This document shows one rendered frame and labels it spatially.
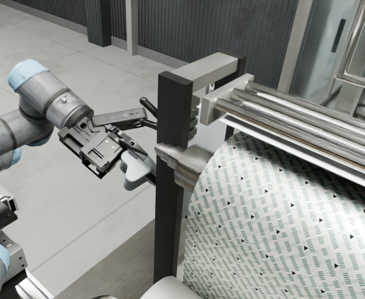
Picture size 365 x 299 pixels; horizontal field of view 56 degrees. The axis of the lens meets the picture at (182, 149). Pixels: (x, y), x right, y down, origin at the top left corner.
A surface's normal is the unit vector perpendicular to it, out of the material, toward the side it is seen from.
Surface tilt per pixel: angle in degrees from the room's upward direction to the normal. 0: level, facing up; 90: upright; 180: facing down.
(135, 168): 27
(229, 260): 92
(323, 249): 50
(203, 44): 90
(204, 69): 0
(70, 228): 0
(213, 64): 0
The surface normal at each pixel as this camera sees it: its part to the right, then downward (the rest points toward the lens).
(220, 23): -0.62, 0.43
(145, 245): 0.06, -0.81
